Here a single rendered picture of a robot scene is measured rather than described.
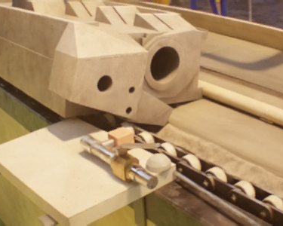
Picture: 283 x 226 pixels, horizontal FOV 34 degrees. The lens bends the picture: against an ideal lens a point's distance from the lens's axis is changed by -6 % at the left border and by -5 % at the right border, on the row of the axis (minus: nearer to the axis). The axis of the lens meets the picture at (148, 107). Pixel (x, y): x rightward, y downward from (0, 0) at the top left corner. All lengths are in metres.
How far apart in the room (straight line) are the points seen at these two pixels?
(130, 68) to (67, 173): 0.24
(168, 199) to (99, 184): 0.11
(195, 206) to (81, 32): 0.38
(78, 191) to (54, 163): 0.11
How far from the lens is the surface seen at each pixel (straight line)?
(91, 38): 0.89
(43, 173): 0.81
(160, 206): 0.78
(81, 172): 0.80
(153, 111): 1.00
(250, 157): 0.91
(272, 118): 1.04
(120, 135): 0.83
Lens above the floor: 1.19
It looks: 23 degrees down
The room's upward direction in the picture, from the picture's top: 4 degrees counter-clockwise
